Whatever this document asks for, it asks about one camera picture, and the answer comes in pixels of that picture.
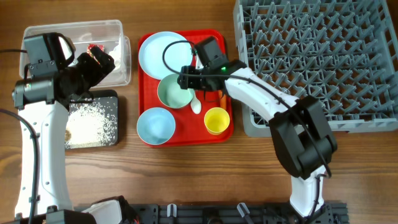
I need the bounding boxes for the clear plastic waste bin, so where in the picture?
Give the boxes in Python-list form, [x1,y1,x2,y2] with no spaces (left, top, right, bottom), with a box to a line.
[24,19,131,88]

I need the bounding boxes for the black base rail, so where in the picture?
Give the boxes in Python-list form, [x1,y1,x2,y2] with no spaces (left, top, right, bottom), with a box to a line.
[130,202,350,224]

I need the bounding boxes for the grey dishwasher rack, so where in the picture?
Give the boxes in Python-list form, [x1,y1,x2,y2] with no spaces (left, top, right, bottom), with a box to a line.
[233,0,397,133]

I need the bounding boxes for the red serving tray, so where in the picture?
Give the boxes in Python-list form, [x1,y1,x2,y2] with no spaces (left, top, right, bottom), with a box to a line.
[137,29,234,147]

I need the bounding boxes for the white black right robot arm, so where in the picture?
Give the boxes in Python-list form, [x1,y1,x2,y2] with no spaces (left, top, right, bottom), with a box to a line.
[178,37,337,222]

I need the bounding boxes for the red snack wrapper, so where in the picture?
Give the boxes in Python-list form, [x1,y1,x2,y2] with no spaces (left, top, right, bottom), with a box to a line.
[86,43,105,58]

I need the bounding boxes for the black waste tray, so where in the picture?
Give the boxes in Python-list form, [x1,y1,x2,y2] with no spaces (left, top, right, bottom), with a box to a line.
[63,89,119,150]

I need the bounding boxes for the green bowl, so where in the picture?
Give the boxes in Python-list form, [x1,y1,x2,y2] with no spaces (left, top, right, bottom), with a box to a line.
[157,74,195,109]

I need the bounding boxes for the brown food scrap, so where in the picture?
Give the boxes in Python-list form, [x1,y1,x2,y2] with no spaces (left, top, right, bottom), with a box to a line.
[65,130,72,142]

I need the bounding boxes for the white rice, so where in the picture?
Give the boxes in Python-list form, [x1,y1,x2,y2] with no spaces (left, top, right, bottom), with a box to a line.
[64,98,118,149]

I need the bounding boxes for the light blue rice bowl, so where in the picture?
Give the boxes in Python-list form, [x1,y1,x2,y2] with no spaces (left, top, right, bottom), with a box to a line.
[136,107,176,146]

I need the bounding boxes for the white plastic spoon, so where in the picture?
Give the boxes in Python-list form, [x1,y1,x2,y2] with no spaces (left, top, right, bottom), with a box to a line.
[190,92,201,114]

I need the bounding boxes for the orange carrot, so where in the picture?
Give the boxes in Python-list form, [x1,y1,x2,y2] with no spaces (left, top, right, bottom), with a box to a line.
[218,90,227,110]

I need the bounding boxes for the yellow plastic cup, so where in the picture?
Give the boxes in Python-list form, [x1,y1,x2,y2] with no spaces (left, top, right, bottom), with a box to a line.
[204,107,231,135]

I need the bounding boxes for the light blue plate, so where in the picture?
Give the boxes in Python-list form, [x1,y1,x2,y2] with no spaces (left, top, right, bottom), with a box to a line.
[139,31,193,80]

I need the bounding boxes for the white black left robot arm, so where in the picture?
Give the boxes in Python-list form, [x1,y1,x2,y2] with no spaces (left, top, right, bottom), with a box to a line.
[1,32,125,223]

